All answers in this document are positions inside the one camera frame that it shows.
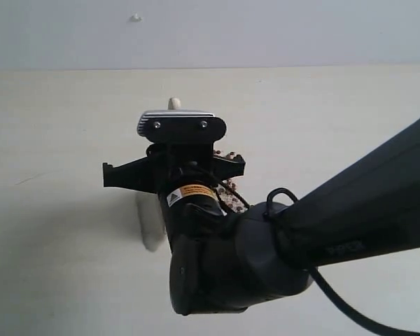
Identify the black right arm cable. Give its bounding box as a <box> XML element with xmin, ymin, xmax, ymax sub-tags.
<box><xmin>150</xmin><ymin>146</ymin><xmax>420</xmax><ymax>336</ymax></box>

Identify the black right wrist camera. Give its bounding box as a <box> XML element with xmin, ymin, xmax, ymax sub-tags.
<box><xmin>136</xmin><ymin>110</ymin><xmax>227</xmax><ymax>144</ymax></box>

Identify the white paint brush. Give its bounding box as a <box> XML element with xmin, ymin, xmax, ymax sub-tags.
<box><xmin>135</xmin><ymin>97</ymin><xmax>181</xmax><ymax>252</ymax></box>

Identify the white wall plug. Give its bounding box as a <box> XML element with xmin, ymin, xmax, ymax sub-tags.
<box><xmin>129</xmin><ymin>14</ymin><xmax>143</xmax><ymax>22</ymax></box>

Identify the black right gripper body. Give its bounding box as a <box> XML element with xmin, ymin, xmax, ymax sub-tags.
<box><xmin>146</xmin><ymin>143</ymin><xmax>216</xmax><ymax>194</ymax></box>

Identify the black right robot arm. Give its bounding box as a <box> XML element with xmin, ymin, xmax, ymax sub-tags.
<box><xmin>102</xmin><ymin>111</ymin><xmax>420</xmax><ymax>315</ymax></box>

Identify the pile of rice and pellets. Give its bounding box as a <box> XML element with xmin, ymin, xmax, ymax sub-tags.
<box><xmin>211</xmin><ymin>150</ymin><xmax>250</xmax><ymax>214</ymax></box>

